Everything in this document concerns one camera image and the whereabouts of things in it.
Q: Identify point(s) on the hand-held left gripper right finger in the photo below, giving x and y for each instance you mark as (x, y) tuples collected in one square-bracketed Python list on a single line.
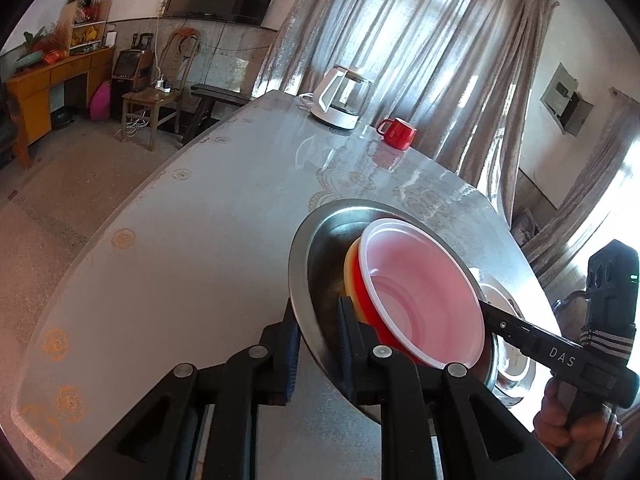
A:
[(345, 355)]

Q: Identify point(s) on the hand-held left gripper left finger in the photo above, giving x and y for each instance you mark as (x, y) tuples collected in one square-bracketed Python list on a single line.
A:
[(290, 355)]

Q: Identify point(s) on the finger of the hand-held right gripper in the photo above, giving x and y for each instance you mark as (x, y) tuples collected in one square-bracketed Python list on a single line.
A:
[(505, 325)]

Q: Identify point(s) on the white plate red blue print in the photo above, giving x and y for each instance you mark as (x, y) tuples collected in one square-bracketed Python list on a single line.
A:
[(517, 380)]

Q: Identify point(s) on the yellow plastic bowl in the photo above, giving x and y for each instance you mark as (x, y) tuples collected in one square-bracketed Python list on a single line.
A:
[(351, 270)]

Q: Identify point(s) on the stainless steel bowl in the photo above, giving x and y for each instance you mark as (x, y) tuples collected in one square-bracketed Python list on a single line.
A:
[(325, 260)]

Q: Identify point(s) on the red plastic bowl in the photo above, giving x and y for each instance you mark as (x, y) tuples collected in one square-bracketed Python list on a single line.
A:
[(415, 285)]

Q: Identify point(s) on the person's right hand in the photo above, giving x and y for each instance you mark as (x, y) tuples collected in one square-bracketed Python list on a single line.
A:
[(555, 425)]

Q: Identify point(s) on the grey patterned bag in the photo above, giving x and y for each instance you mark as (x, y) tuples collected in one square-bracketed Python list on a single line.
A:
[(522, 227)]

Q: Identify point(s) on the narrow beige curtain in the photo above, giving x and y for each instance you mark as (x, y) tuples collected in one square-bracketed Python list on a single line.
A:
[(600, 185)]

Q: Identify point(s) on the red mug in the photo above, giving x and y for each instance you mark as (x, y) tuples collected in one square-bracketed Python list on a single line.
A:
[(400, 135)]

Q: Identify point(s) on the white glass kettle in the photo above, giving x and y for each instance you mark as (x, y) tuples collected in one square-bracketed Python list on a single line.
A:
[(335, 115)]

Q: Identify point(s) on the dark wooden bench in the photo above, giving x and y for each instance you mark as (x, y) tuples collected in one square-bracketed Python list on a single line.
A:
[(215, 92)]

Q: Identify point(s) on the wooden chair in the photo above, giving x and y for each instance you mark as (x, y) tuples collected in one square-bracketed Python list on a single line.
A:
[(145, 97)]

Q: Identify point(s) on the white power strip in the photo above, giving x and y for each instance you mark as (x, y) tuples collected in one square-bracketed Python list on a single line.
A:
[(163, 86)]

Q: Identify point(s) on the wide beige curtain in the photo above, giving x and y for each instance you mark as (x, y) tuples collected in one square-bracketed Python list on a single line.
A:
[(425, 35)]

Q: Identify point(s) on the pink bag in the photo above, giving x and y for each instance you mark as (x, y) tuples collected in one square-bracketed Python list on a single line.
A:
[(101, 102)]

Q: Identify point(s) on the dark speaker box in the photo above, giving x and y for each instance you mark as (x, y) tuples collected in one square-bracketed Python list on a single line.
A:
[(127, 67)]

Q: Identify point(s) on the small white box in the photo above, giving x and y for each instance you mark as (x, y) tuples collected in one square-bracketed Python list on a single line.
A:
[(110, 37)]

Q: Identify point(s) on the orange wooden cabinet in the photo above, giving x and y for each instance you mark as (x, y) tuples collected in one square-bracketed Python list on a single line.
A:
[(35, 90)]

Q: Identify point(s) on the small wooden shelf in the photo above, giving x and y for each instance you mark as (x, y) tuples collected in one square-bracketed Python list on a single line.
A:
[(85, 35)]

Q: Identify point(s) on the red box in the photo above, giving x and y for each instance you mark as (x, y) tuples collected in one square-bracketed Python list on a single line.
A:
[(55, 56)]

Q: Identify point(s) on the green plant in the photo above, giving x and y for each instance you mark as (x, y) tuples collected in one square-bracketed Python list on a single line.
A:
[(30, 57)]

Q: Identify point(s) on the wall electrical panel box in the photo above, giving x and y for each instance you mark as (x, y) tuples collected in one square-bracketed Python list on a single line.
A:
[(557, 90)]

